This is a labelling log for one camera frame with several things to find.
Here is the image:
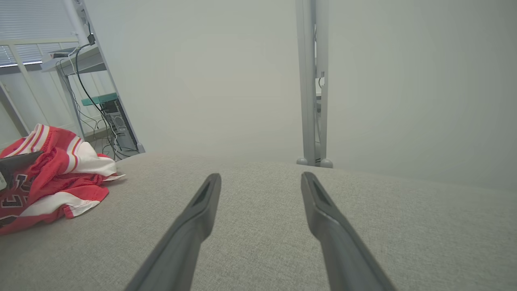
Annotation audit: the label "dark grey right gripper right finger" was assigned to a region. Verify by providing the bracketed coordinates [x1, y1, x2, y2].
[301, 172, 396, 291]

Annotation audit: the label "white window frame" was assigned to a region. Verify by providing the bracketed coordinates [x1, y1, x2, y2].
[0, 37, 87, 138]

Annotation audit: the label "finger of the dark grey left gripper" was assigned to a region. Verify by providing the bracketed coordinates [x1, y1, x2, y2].
[0, 152, 43, 184]

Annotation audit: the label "teal flat box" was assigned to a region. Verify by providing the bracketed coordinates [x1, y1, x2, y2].
[81, 93, 118, 107]

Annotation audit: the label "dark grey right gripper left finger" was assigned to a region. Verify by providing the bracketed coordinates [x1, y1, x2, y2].
[125, 174, 222, 291]

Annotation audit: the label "black power cable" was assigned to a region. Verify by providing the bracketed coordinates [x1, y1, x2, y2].
[75, 34, 126, 160]

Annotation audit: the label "grey flat electronic box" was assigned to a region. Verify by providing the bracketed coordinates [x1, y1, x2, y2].
[49, 48, 78, 59]

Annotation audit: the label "grey metal partition post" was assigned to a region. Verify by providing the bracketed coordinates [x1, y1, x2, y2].
[295, 0, 334, 169]
[73, 0, 145, 154]

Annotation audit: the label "white window blind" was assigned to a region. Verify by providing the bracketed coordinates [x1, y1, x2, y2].
[0, 0, 80, 67]

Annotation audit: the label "red shorts with white stripe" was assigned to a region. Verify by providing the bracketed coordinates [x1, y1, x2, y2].
[0, 190, 110, 236]

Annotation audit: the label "light grey desk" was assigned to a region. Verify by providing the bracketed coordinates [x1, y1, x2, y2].
[40, 44, 108, 139]

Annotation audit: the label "black computer tower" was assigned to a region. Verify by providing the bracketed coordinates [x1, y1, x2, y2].
[100, 99, 139, 153]

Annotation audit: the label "red jersey with white sleeves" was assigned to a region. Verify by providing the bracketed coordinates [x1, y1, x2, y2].
[0, 123, 126, 211]

